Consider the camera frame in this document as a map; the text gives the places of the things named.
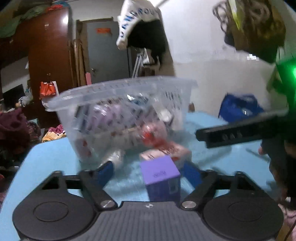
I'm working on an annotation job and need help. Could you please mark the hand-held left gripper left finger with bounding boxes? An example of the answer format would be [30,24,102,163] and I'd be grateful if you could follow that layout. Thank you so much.
[40,160,117,210]

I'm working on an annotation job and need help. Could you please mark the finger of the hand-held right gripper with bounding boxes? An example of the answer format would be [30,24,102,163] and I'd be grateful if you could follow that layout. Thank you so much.
[196,111,289,149]

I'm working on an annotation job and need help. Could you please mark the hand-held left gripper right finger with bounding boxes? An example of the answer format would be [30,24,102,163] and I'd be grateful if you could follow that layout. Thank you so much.
[179,161,258,210]

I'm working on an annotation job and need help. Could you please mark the purple medicine box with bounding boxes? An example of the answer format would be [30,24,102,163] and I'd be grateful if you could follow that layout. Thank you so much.
[140,155,181,202]

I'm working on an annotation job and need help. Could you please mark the red packet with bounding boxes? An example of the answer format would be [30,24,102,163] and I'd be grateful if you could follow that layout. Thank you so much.
[140,123,167,149]

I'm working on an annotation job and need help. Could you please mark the purple white box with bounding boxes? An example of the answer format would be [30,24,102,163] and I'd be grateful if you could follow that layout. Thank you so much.
[92,104,130,131]

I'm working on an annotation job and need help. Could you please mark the white plastic basket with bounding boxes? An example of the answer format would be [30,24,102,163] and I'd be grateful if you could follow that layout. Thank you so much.
[43,75,198,164]

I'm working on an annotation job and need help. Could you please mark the person's right hand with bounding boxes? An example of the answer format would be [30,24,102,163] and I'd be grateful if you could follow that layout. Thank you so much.
[258,139,296,205]

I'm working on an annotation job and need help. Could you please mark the blue tote bag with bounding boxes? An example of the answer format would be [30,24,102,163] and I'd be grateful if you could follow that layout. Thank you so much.
[218,93,265,123]

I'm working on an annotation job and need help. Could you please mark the pink white medicine box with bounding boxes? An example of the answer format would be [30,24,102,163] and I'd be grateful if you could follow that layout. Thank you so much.
[139,142,192,168]

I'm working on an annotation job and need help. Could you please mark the yellow cloth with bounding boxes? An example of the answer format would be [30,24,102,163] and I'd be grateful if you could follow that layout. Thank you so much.
[42,133,67,143]

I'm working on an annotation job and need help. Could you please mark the pink floral blanket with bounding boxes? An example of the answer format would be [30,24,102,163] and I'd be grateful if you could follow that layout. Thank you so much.
[49,125,65,135]

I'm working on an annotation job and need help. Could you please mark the olive hanging bag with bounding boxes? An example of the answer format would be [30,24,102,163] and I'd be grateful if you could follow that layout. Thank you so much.
[224,0,287,63]

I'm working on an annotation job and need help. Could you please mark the orange red plastic bag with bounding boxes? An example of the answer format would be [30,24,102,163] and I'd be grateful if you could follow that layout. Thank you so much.
[40,81,58,100]

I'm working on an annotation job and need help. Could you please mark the maroon blanket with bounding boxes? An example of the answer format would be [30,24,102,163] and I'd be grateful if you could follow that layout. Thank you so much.
[0,108,31,142]

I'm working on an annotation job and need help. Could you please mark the metal poles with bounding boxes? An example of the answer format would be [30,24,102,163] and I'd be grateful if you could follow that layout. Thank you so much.
[132,49,149,79]

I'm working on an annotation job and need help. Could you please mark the grey door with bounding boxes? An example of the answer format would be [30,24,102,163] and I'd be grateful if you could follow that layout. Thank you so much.
[84,20,133,84]

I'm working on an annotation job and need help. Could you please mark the black monitor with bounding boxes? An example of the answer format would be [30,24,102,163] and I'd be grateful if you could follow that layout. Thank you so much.
[2,84,25,107]

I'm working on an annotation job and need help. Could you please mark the wooden planks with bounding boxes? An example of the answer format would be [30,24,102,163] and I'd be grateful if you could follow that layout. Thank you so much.
[69,20,88,87]

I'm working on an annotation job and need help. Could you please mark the black hanging garment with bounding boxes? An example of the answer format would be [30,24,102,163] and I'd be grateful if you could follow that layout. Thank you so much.
[127,20,168,71]

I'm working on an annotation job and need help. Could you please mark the brown wooden wardrobe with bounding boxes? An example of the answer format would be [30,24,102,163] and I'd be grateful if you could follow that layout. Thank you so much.
[0,7,78,127]

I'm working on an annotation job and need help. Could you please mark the white printed garment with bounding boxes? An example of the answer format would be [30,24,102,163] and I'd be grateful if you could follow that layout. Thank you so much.
[116,0,163,50]

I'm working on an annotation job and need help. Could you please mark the green cloth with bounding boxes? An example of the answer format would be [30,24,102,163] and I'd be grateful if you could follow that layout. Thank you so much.
[0,4,48,38]

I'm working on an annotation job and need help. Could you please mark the bundle of grey cables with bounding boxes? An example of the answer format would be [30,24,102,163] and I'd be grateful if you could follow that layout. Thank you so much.
[212,2,234,33]

